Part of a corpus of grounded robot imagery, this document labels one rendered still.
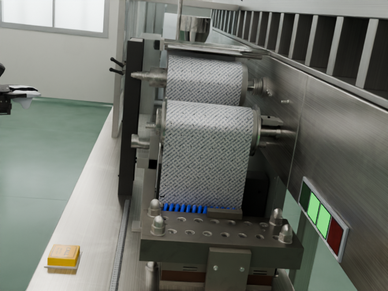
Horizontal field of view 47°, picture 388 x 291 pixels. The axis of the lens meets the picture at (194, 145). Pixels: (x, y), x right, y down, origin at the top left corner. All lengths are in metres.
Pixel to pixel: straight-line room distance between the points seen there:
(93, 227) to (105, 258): 0.17
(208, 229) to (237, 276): 0.14
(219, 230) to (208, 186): 0.15
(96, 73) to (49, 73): 0.67
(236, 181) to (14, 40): 6.02
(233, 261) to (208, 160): 0.28
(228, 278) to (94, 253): 0.38
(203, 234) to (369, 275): 0.47
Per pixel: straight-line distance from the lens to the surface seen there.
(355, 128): 0.84
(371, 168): 0.78
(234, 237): 1.13
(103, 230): 1.37
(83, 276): 1.17
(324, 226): 0.92
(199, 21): 1.85
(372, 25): 0.86
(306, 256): 1.57
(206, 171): 1.22
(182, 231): 1.12
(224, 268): 1.10
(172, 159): 1.20
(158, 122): 1.19
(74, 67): 6.87
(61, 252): 1.22
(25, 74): 7.05
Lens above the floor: 1.56
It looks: 17 degrees down
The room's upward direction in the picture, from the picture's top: 6 degrees clockwise
